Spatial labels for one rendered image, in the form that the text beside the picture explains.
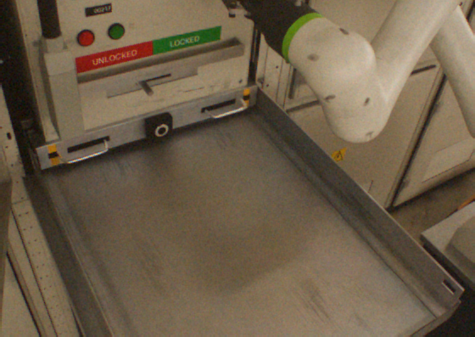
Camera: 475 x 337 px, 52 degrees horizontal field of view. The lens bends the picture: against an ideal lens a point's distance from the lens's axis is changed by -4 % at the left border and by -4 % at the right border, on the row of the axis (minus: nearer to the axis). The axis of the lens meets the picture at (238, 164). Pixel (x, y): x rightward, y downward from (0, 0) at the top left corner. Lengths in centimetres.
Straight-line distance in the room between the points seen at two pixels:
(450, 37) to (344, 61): 52
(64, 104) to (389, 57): 56
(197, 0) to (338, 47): 41
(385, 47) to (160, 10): 43
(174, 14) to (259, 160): 37
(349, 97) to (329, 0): 53
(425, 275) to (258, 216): 34
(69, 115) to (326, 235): 54
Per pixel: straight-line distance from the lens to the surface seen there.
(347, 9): 131
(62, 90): 89
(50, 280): 143
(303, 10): 81
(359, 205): 106
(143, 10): 101
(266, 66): 126
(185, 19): 106
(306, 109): 141
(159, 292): 91
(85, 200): 106
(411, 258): 101
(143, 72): 102
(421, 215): 239
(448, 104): 201
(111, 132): 112
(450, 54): 122
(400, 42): 90
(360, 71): 73
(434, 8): 95
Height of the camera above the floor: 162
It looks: 43 degrees down
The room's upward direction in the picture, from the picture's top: 7 degrees clockwise
